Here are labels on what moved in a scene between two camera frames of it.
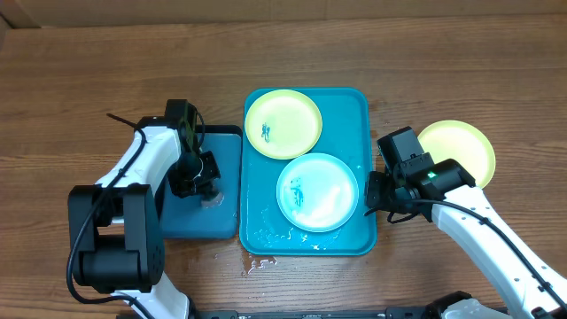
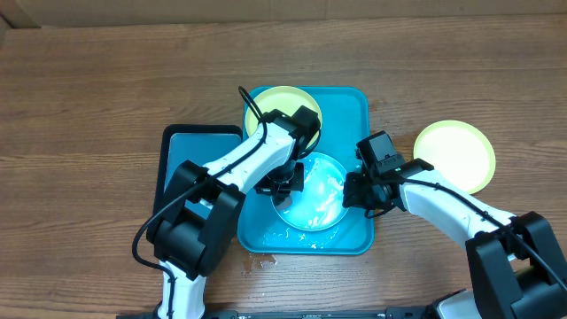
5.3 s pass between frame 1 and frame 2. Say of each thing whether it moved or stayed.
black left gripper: moved
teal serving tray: stayed
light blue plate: stayed
